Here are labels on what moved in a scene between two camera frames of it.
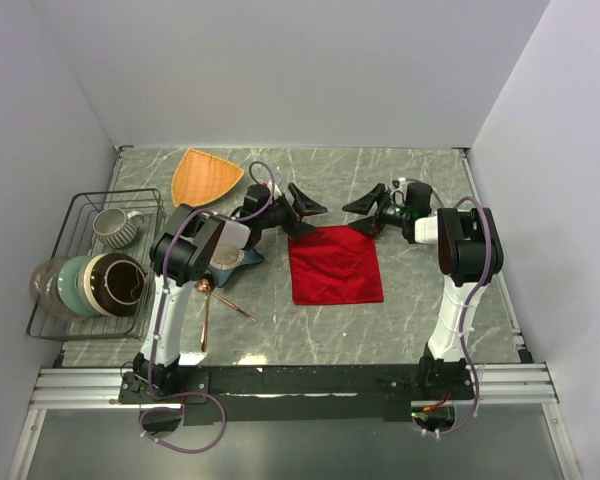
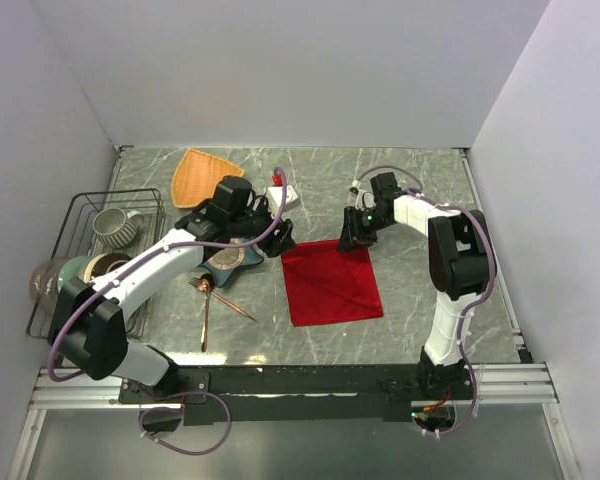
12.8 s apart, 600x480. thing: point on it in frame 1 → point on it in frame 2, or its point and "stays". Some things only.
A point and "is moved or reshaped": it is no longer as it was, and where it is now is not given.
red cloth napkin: x=335 y=264 is moved or reshaped
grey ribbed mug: x=114 y=228 stays
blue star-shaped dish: x=226 y=258 stays
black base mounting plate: x=295 y=394 stays
